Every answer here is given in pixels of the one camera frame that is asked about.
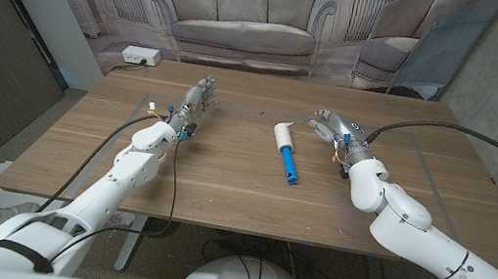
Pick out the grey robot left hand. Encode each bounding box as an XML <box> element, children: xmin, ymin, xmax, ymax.
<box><xmin>163</xmin><ymin>68</ymin><xmax>223</xmax><ymax>148</ymax></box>

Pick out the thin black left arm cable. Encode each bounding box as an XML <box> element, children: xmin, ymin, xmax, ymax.
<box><xmin>48</xmin><ymin>121</ymin><xmax>186</xmax><ymax>279</ymax></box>

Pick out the white power outlet box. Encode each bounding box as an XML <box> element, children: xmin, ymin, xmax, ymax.
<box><xmin>120</xmin><ymin>43</ymin><xmax>163</xmax><ymax>69</ymax></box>

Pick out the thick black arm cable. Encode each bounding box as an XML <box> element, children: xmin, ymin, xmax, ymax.
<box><xmin>361</xmin><ymin>110</ymin><xmax>498</xmax><ymax>184</ymax></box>
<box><xmin>35</xmin><ymin>98</ymin><xmax>169</xmax><ymax>231</ymax></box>

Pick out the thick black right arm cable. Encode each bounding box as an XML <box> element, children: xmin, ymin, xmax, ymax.
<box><xmin>361</xmin><ymin>110</ymin><xmax>498</xmax><ymax>184</ymax></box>

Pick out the wooden table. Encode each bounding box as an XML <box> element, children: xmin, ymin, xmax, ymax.
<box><xmin>0</xmin><ymin>35</ymin><xmax>498</xmax><ymax>279</ymax></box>

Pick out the blue handled lint roller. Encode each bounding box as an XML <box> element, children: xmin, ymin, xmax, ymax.
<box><xmin>264</xmin><ymin>118</ymin><xmax>307</xmax><ymax>186</ymax></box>

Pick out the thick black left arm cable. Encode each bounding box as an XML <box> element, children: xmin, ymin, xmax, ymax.
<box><xmin>35</xmin><ymin>98</ymin><xmax>169</xmax><ymax>231</ymax></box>

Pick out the printed living room backdrop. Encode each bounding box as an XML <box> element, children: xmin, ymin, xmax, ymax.
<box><xmin>13</xmin><ymin>0</ymin><xmax>498</xmax><ymax>131</ymax></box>

